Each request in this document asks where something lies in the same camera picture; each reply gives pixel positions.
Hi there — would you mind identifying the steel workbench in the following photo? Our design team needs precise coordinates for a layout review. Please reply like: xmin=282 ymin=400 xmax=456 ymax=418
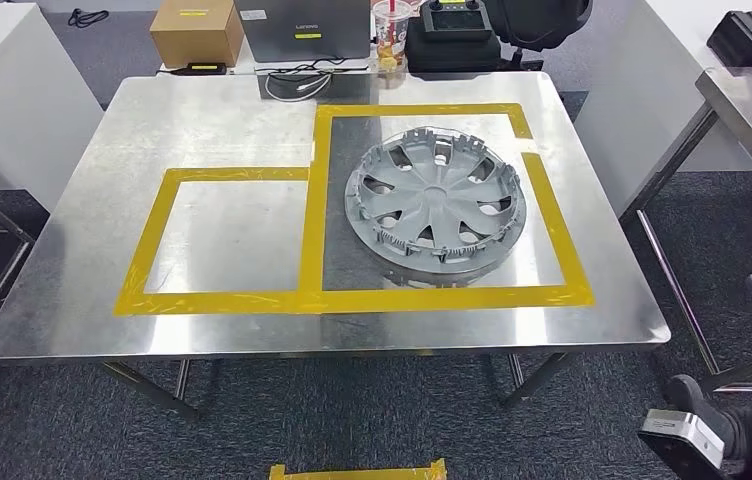
xmin=0 ymin=71 xmax=672 ymax=422

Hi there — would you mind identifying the black carrying case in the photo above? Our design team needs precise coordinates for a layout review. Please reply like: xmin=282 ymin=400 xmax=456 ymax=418
xmin=405 ymin=18 xmax=503 ymax=74

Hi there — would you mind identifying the clear drink cup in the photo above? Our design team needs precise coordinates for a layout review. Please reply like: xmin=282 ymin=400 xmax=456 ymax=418
xmin=371 ymin=0 xmax=412 ymax=73

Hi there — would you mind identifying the grey plastic wheel hubcap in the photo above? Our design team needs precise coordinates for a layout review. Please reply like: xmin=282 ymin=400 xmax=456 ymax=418
xmin=344 ymin=125 xmax=528 ymax=280

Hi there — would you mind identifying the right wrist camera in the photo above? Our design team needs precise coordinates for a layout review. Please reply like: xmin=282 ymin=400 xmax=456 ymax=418
xmin=637 ymin=409 xmax=727 ymax=480

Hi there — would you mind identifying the brown cardboard box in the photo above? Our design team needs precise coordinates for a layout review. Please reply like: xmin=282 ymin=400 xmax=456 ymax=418
xmin=149 ymin=0 xmax=245 ymax=69

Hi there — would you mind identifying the white coiled cable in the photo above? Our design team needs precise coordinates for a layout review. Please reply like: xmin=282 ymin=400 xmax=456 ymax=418
xmin=263 ymin=69 xmax=333 ymax=103

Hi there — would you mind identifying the black floor cable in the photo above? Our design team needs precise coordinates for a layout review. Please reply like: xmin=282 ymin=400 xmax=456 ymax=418
xmin=67 ymin=7 xmax=111 ymax=29

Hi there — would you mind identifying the black remote controller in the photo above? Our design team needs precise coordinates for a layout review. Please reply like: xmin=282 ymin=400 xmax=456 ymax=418
xmin=420 ymin=0 xmax=493 ymax=42

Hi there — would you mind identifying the black device yellow label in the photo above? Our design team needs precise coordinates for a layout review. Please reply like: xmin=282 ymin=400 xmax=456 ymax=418
xmin=169 ymin=62 xmax=228 ymax=77

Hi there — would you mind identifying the grey laptop computer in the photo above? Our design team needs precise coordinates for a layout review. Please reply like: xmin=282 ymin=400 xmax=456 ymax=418
xmin=234 ymin=0 xmax=372 ymax=63

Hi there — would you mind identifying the black thin cable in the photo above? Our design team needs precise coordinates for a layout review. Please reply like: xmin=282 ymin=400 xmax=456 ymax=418
xmin=253 ymin=58 xmax=371 ymax=77

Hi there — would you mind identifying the black office chair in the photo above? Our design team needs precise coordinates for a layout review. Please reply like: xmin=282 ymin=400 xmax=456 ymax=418
xmin=481 ymin=0 xmax=595 ymax=71

